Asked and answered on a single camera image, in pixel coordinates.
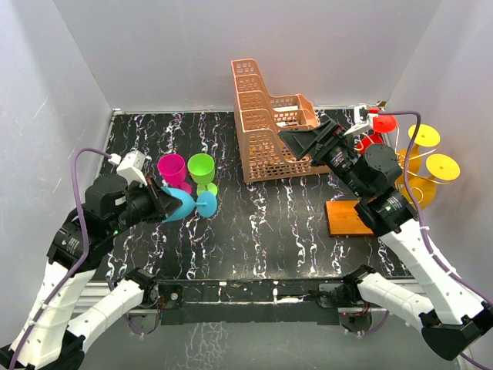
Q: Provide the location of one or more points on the black front mounting rail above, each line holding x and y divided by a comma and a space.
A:
249, 301

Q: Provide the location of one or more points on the gold wire wooden glass rack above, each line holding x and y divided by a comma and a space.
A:
343, 219

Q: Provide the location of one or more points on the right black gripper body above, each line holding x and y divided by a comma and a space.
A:
336, 154

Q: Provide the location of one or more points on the peach plastic file organizer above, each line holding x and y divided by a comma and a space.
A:
259, 118

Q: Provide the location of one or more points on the red plastic wine glass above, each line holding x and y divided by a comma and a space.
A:
382, 125

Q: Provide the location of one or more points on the green plastic wine glass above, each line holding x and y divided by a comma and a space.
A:
202, 169

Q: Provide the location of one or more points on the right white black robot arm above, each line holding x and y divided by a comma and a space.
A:
449, 315

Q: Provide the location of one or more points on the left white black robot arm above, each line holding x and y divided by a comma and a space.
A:
52, 338

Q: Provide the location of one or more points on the orange yellow wine glass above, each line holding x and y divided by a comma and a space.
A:
427, 137

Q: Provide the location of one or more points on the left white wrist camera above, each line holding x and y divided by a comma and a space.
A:
129, 166

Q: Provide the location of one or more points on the yellow plastic wine glass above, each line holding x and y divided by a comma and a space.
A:
442, 170

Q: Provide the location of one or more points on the blue plastic wine glass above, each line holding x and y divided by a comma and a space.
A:
205, 204

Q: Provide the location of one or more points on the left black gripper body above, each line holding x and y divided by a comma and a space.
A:
141, 203

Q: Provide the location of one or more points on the magenta plastic wine glass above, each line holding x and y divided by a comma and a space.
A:
173, 170

